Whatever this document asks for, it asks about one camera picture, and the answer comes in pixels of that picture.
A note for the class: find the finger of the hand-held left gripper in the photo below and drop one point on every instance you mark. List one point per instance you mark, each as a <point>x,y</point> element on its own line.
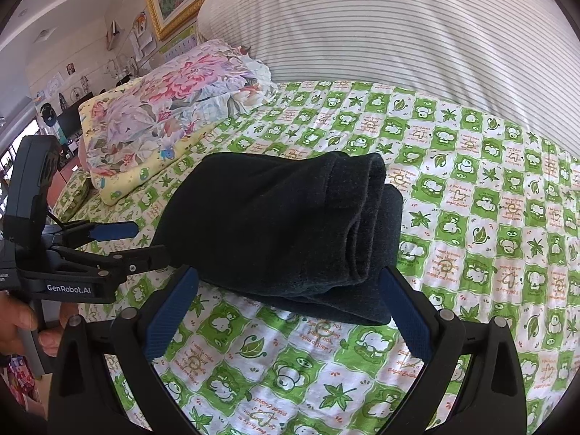
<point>140,258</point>
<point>113,231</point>

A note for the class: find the floral pillow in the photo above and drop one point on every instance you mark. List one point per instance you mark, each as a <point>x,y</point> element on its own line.
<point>181,81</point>

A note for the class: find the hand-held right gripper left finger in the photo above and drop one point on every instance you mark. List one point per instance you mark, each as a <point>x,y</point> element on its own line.
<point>167,321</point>

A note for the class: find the striped headboard cushion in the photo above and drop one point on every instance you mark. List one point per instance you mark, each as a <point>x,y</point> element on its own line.
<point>385,31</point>

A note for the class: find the black cap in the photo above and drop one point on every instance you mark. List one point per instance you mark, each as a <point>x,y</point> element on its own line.
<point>46,114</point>

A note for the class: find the black pants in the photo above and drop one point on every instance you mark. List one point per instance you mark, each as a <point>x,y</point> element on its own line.
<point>272,226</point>

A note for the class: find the white wall chart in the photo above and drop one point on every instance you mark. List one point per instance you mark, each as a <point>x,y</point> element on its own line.
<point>179,45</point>

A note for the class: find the green printed bed sheet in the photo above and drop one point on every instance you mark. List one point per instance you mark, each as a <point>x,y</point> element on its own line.
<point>453,235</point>

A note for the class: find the green printed pillow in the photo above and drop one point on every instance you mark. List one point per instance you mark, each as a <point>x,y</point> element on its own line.
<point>72,195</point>

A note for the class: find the wooden wall shelf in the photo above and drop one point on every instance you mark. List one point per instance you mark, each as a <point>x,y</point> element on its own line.
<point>114,34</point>

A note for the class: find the black monitor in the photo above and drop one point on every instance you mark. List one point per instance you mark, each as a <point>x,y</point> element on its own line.
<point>68,118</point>

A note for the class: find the yellow printed blanket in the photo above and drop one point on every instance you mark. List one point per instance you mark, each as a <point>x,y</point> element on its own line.
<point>118,190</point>

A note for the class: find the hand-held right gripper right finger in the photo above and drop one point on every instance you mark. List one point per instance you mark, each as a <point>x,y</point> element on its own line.
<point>408,317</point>

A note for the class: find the person's left hand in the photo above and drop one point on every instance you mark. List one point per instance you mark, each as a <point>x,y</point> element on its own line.
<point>13,321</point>

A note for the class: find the colourful printed bag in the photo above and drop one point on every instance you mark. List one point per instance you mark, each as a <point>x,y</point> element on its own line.
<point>20,374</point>

